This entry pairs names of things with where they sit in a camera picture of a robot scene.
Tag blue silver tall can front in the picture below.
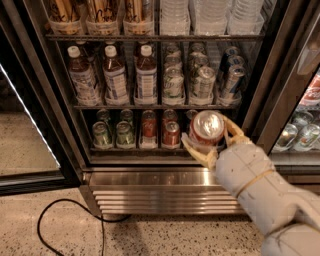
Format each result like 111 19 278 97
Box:
220 65 246 99

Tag red coke can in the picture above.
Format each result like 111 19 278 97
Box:
163 121 180 147
162 109 178 124
189 110 225 145
142 110 157 138

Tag black power cable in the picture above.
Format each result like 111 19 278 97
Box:
36 198 132 256

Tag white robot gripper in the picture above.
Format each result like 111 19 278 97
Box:
181 116 275 198

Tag open glass fridge door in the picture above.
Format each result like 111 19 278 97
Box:
0 29 80 196

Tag brown tea bottle left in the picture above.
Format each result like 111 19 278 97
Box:
67 46 101 106

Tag stainless steel fridge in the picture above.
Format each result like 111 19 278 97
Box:
0 0 320 216

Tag brown tea bottle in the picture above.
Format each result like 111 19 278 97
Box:
136 45 157 105
67 46 101 106
103 45 129 105

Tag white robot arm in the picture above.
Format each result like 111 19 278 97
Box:
182 110 320 256

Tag brown tea bottle middle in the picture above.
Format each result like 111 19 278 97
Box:
103 45 129 105

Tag green soda can back left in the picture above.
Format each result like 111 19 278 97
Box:
96 109 112 125

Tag white green can front right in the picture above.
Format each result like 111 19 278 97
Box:
191 66 216 100

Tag white green can front left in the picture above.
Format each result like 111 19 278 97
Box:
162 66 184 105

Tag green soda can front right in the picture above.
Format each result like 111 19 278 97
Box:
116 121 134 147

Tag blue pepsi can back left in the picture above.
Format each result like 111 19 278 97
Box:
186 109 198 124

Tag green soda can back right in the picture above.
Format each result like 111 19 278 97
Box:
120 109 134 124

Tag green soda can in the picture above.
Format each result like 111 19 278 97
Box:
92 121 112 148
96 109 112 125
120 109 134 124
116 121 134 147

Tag green soda can front left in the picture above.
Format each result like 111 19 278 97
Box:
92 121 112 148

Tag white green can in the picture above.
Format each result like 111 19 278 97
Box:
162 66 184 105
191 66 216 100

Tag brown tea bottle right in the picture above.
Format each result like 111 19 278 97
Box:
136 45 157 105

